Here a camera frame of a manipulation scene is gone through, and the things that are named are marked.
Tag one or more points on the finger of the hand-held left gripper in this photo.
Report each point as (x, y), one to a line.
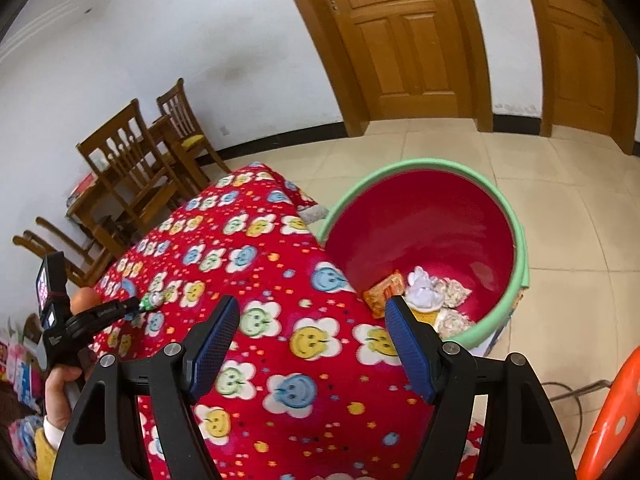
(110, 312)

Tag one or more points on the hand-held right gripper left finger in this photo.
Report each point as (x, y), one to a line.
(215, 350)

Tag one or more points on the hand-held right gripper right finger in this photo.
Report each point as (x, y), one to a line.
(407, 345)

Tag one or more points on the small green toy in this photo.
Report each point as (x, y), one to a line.
(151, 301)

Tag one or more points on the white paper ball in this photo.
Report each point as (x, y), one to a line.
(452, 322)
(457, 291)

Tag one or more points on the white sock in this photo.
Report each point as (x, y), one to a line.
(422, 292)

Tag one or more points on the orange cardboard box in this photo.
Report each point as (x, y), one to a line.
(385, 290)

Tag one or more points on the red bin with green rim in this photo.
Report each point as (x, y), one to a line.
(425, 220)

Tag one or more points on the person's left forearm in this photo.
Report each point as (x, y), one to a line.
(47, 450)

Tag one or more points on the person's left hand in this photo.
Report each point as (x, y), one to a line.
(57, 395)

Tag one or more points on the red apple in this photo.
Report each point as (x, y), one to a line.
(84, 300)

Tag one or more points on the stack of colourful packets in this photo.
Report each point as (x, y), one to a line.
(22, 375)

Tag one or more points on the wooden dining chair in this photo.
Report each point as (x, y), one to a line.
(55, 250)
(125, 160)
(180, 115)

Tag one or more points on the wooden dining table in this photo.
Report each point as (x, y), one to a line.
(87, 210)

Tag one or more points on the red flower-print tablecloth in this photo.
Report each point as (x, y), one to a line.
(300, 260)

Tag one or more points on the red box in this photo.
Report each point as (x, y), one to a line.
(82, 186)

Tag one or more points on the grey metal rod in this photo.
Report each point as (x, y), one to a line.
(575, 392)

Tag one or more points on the yellow seat cushion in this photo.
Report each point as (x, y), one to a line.
(192, 142)

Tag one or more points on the orange plastic stool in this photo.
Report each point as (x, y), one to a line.
(615, 420)

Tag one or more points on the wooden panel door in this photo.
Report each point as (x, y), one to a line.
(580, 45)
(400, 35)

